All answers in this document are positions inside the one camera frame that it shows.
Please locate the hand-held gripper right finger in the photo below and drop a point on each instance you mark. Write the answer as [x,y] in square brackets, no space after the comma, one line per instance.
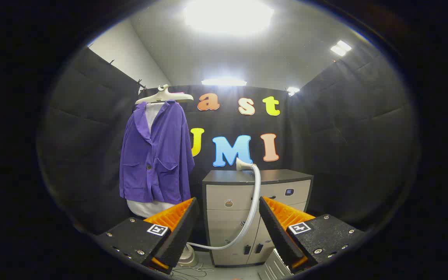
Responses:
[276,233]

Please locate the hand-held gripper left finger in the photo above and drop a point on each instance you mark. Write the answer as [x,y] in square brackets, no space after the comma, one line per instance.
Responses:
[181,233]

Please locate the white steamer base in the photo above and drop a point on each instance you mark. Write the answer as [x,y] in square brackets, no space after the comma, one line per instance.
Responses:
[188,256]

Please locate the grey ribbed box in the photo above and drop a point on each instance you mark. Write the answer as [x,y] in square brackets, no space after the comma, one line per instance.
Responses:
[274,268]

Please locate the white cloth panel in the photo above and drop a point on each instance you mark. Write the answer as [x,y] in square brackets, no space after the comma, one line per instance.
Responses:
[148,208]

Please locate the beige cabinet with dark top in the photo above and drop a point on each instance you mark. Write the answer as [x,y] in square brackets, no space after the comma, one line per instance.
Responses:
[224,233]

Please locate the white plastic hanger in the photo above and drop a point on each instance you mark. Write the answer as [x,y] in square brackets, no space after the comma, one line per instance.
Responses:
[165,96]

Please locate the small ceiling light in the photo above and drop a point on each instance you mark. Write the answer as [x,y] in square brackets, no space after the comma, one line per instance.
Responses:
[292,90]

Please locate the long ceiling light panel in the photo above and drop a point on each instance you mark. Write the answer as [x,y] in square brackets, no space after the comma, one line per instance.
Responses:
[224,82]

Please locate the large ceiling light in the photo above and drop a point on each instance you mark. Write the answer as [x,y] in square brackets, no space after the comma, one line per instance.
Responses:
[228,15]

